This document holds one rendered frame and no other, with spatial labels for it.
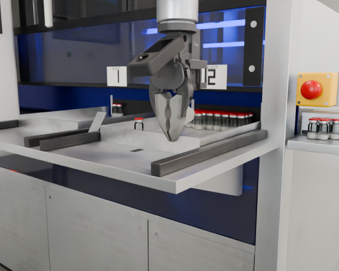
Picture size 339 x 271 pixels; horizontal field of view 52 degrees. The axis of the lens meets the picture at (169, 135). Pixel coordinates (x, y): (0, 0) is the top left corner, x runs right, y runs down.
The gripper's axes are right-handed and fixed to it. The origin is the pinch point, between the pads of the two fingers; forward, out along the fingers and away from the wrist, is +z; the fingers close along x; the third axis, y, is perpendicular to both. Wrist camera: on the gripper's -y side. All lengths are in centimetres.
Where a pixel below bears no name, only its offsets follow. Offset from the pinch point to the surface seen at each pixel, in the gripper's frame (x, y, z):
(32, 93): 102, 35, -3
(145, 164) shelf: -1.6, -8.7, 3.6
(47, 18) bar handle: 65, 20, -29
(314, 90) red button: -19.0, 23.5, -8.2
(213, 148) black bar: -8.1, 2.5, 1.8
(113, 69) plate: 42, 27, -13
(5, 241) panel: 120, 28, 68
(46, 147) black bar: 20.3, -12.5, 2.7
